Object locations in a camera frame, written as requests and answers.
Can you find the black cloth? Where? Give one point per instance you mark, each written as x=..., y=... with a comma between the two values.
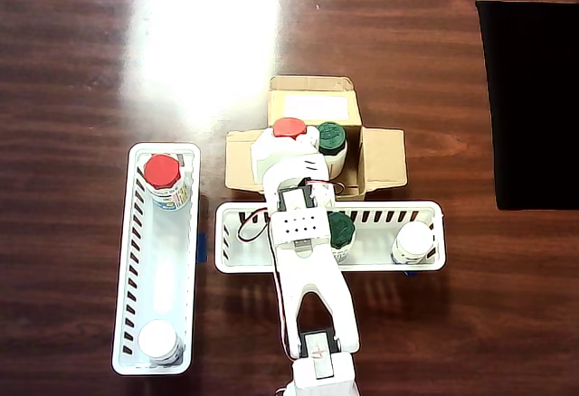
x=534, y=111

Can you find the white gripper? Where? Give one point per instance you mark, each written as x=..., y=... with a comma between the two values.
x=268, y=151

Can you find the white plastic basket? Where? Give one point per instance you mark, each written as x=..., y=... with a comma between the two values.
x=375, y=251
x=156, y=287

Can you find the red cap bottle yellow label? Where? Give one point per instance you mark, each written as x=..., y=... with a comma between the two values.
x=163, y=174

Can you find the green cap bottle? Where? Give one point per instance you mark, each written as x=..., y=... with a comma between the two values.
x=331, y=140
x=343, y=231

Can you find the blue tape strip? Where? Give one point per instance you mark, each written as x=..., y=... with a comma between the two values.
x=202, y=247

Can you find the open cardboard box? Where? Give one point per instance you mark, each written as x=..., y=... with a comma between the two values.
x=384, y=156

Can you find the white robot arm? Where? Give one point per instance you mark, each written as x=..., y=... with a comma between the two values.
x=312, y=278

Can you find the small blue tape piece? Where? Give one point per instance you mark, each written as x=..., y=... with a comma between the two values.
x=409, y=273

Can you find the white cap bottle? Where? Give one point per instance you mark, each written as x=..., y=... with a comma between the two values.
x=412, y=240
x=157, y=339

